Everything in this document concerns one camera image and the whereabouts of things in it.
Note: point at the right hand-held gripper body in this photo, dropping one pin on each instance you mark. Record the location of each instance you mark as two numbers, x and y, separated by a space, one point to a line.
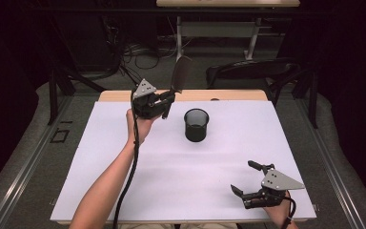
274 186

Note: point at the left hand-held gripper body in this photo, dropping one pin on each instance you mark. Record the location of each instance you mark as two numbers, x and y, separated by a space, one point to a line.
146 103

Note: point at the black spatula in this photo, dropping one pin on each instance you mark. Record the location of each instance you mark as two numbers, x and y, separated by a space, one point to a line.
180 74

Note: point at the black mesh cup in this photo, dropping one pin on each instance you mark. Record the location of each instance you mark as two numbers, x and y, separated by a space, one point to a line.
196 127

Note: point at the person's left hand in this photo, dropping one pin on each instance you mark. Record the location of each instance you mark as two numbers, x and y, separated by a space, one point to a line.
141 129

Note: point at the person's right hand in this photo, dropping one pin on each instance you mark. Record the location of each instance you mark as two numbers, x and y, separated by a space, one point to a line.
278 213

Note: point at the white table cover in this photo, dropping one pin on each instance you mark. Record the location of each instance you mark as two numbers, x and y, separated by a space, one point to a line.
203 184

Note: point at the wooden table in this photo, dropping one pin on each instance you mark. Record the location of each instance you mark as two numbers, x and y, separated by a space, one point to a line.
235 94

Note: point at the black metal stand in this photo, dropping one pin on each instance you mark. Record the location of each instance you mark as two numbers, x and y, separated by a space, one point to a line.
53 95
313 101

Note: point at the black chair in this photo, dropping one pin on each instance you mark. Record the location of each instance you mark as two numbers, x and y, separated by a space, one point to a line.
251 70

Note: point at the wooden desk with white legs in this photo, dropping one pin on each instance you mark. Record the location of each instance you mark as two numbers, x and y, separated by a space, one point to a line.
228 3

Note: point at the metal floor rail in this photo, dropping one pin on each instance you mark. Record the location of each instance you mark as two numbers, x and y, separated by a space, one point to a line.
330 165
28 165

